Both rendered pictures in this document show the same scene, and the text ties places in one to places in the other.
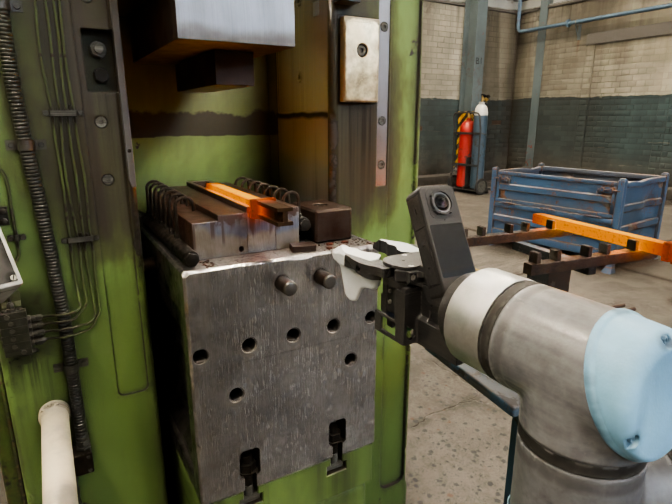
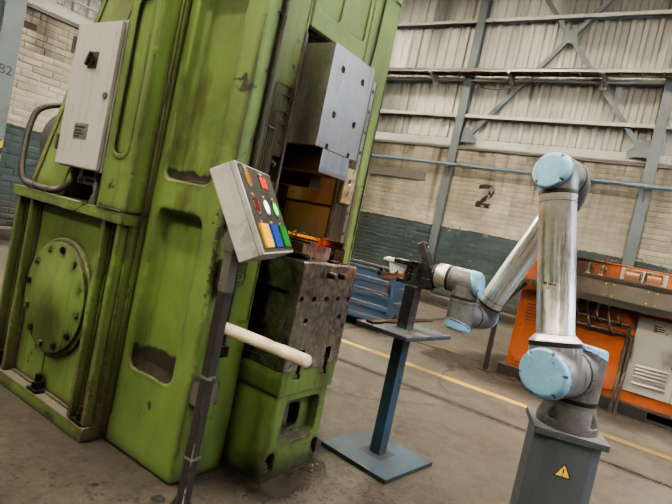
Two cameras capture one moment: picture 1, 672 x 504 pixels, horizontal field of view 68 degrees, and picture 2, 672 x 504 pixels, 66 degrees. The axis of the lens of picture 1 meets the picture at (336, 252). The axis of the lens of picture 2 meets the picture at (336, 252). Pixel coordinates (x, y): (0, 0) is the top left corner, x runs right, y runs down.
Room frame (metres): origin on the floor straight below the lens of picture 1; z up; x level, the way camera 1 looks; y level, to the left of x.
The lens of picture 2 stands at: (-1.07, 1.03, 1.08)
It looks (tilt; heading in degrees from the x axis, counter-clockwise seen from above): 3 degrees down; 334
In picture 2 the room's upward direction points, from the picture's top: 12 degrees clockwise
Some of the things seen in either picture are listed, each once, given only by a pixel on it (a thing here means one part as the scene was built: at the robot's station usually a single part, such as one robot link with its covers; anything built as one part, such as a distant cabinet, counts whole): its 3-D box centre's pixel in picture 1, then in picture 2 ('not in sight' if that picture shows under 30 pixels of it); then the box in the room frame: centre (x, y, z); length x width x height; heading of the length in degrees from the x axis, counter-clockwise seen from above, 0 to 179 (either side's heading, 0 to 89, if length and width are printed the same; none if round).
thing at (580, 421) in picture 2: not in sight; (569, 409); (0.03, -0.46, 0.65); 0.19 x 0.19 x 0.10
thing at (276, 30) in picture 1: (202, 30); (295, 160); (1.06, 0.26, 1.32); 0.42 x 0.20 x 0.10; 30
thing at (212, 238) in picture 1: (213, 211); (279, 241); (1.06, 0.26, 0.96); 0.42 x 0.20 x 0.09; 30
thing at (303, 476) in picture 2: not in sight; (279, 475); (0.84, 0.13, 0.01); 0.58 x 0.39 x 0.01; 120
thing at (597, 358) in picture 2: not in sight; (577, 369); (0.03, -0.45, 0.79); 0.17 x 0.15 x 0.18; 106
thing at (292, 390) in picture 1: (242, 320); (273, 299); (1.10, 0.22, 0.69); 0.56 x 0.38 x 0.45; 30
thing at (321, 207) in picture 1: (320, 220); (329, 253); (1.02, 0.03, 0.95); 0.12 x 0.08 x 0.06; 30
